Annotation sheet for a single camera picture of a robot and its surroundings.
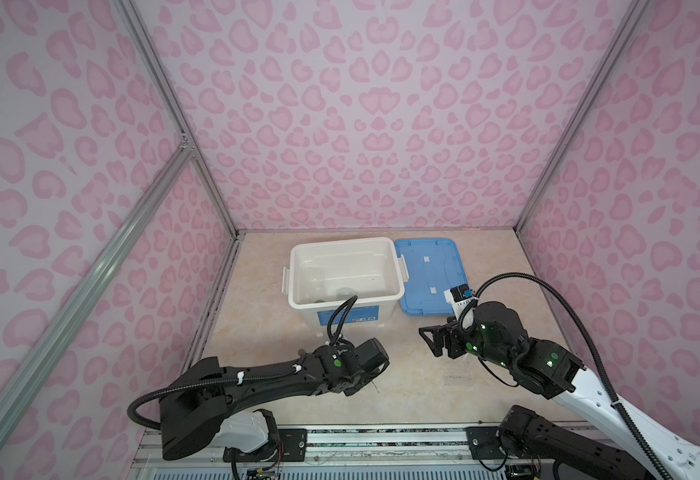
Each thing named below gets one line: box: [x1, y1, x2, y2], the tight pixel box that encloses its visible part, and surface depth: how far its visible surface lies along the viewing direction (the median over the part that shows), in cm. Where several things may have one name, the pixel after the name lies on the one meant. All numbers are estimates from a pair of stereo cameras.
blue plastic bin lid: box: [394, 238, 468, 316], surface depth 112 cm
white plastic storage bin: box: [281, 237, 409, 334], surface depth 97 cm
